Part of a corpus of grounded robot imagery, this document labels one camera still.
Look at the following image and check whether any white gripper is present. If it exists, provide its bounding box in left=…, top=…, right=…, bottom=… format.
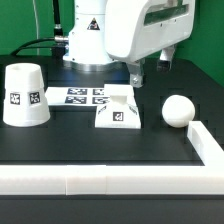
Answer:
left=105, top=0, right=195, bottom=88

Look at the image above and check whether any white lamp bulb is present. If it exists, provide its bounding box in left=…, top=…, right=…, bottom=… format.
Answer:
left=162, top=95, right=195, bottom=128

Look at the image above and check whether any white lamp base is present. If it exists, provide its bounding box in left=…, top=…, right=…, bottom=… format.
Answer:
left=95, top=84, right=141, bottom=129

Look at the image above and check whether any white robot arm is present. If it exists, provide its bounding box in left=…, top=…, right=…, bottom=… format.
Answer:
left=63, top=0, right=196, bottom=88

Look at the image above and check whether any white lamp shade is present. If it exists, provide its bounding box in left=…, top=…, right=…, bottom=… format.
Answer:
left=3, top=63, right=50, bottom=127

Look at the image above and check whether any white marker sheet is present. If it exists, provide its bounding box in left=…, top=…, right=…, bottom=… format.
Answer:
left=45, top=87, right=109, bottom=106

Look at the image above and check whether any white L-shaped fence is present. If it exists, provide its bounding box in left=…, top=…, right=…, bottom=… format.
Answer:
left=0, top=121, right=224, bottom=195

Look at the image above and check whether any black cable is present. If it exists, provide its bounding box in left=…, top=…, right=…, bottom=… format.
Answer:
left=10, top=0, right=69, bottom=56

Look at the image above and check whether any white thin cable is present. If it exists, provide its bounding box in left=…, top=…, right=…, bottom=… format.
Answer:
left=32, top=0, right=40, bottom=56

